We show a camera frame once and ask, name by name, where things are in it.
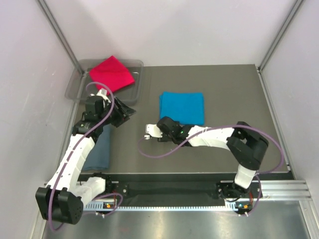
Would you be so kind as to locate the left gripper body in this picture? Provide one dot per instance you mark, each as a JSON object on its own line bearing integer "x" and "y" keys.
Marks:
{"x": 116, "y": 118}

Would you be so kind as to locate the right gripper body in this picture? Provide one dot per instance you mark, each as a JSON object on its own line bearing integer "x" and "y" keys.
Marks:
{"x": 166, "y": 138}

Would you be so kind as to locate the bright blue t-shirt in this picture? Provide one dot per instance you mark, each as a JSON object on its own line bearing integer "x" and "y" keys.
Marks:
{"x": 186, "y": 108}

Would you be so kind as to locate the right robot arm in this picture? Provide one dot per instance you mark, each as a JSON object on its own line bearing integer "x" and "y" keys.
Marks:
{"x": 247, "y": 146}

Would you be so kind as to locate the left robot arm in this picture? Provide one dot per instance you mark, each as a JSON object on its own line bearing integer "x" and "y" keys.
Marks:
{"x": 62, "y": 199}

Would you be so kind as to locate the clear grey plastic bin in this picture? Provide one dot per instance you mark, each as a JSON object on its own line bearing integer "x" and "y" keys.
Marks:
{"x": 78, "y": 89}

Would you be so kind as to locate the folded red t-shirt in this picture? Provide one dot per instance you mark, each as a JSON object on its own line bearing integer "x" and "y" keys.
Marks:
{"x": 112, "y": 73}

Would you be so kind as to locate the folded dark blue t-shirt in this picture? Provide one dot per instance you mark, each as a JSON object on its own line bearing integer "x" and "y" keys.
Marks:
{"x": 99, "y": 157}

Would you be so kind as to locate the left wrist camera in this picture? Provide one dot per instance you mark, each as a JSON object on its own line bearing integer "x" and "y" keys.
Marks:
{"x": 102, "y": 93}

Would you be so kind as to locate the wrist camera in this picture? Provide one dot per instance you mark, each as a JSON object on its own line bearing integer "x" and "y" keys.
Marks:
{"x": 151, "y": 130}
{"x": 102, "y": 93}

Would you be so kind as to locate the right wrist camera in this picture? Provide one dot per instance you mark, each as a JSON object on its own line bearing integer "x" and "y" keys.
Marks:
{"x": 151, "y": 130}

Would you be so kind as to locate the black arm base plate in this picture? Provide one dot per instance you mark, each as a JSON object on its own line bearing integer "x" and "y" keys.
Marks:
{"x": 214, "y": 190}

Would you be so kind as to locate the left corner aluminium post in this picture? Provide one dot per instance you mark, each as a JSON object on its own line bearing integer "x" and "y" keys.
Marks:
{"x": 59, "y": 34}

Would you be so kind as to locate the corner aluminium post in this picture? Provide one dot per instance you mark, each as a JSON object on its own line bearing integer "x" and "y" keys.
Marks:
{"x": 59, "y": 34}
{"x": 297, "y": 5}

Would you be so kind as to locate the slotted cable duct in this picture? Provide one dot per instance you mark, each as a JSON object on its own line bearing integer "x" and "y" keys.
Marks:
{"x": 104, "y": 206}

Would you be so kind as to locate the aluminium rail frame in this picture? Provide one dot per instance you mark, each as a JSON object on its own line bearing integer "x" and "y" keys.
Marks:
{"x": 269, "y": 189}

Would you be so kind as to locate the right corner aluminium post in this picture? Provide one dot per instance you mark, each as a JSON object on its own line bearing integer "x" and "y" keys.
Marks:
{"x": 297, "y": 5}

